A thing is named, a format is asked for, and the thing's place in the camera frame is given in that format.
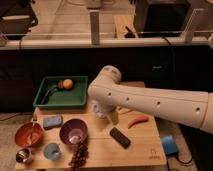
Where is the blue box on floor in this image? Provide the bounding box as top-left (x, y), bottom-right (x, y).
top-left (161, 135), bottom-right (179, 155)

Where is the orange red bowl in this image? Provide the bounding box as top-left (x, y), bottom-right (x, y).
top-left (14, 122), bottom-right (43, 148)

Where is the black remote control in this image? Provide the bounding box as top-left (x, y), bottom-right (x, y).
top-left (110, 127), bottom-right (131, 149)

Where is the orange ball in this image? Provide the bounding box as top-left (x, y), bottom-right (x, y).
top-left (63, 79), bottom-right (73, 90)

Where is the black office chair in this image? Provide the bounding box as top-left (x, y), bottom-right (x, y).
top-left (0, 0), bottom-right (38, 40)

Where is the crumpled white blue packet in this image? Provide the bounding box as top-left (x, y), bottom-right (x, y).
top-left (92, 103), bottom-right (108, 118)

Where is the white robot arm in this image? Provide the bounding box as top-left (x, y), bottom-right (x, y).
top-left (88, 65), bottom-right (213, 134)

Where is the blue sponge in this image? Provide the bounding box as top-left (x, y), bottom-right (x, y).
top-left (43, 115), bottom-right (63, 130)

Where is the wooden spoon in bowl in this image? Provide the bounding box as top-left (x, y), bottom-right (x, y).
top-left (30, 113), bottom-right (37, 141)

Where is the dark grape bunch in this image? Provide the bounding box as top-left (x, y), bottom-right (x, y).
top-left (69, 142), bottom-right (88, 171)

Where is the purple bowl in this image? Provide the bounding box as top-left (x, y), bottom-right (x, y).
top-left (59, 119), bottom-right (88, 145)

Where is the black handled brush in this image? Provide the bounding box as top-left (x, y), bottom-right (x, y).
top-left (41, 80), bottom-right (64, 104)

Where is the metal cup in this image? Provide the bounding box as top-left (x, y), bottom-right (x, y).
top-left (16, 148), bottom-right (33, 164)

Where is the blue cup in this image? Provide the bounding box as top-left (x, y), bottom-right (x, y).
top-left (43, 143), bottom-right (61, 161)

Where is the metal frame post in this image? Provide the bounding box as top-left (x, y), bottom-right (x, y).
top-left (90, 10), bottom-right (100, 45)

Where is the black monitor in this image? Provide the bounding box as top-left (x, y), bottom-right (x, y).
top-left (134, 0), bottom-right (190, 32)

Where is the green plastic tray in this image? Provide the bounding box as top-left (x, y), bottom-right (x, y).
top-left (33, 76), bottom-right (88, 110)

